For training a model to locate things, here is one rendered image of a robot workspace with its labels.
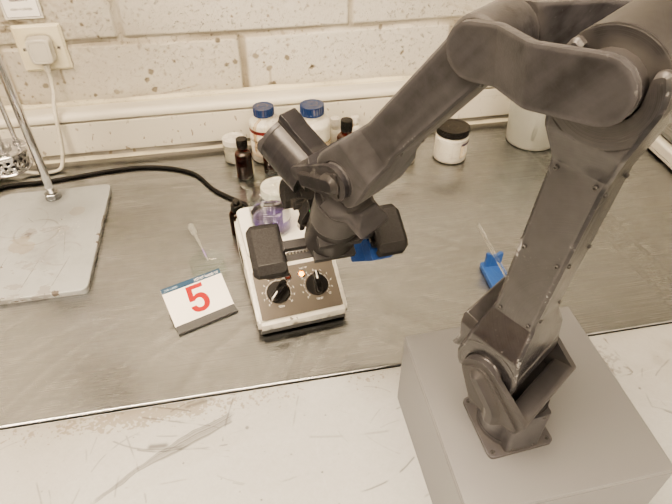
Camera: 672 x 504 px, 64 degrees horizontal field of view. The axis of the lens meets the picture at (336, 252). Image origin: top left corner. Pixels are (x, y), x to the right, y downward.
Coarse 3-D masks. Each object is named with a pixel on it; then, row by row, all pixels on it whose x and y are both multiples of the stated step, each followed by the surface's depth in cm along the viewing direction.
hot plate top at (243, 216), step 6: (240, 210) 84; (246, 210) 84; (294, 210) 84; (240, 216) 83; (246, 216) 83; (294, 216) 83; (240, 222) 82; (246, 222) 82; (294, 222) 82; (240, 228) 81; (246, 228) 81; (294, 228) 81; (288, 234) 80; (294, 234) 80; (300, 234) 80; (246, 240) 78; (246, 246) 77; (246, 252) 77
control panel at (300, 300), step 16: (304, 272) 77; (320, 272) 78; (256, 288) 76; (304, 288) 77; (336, 288) 77; (272, 304) 75; (288, 304) 75; (304, 304) 76; (320, 304) 76; (336, 304) 76
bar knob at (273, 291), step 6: (276, 282) 76; (282, 282) 75; (270, 288) 76; (276, 288) 74; (282, 288) 74; (288, 288) 76; (270, 294) 75; (276, 294) 74; (282, 294) 76; (288, 294) 76; (276, 300) 75; (282, 300) 75
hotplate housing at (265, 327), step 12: (240, 240) 82; (240, 252) 83; (288, 264) 78; (336, 264) 79; (252, 276) 76; (336, 276) 78; (252, 288) 76; (252, 300) 76; (312, 312) 76; (324, 312) 76; (336, 312) 77; (264, 324) 74; (276, 324) 75; (288, 324) 76; (300, 324) 77
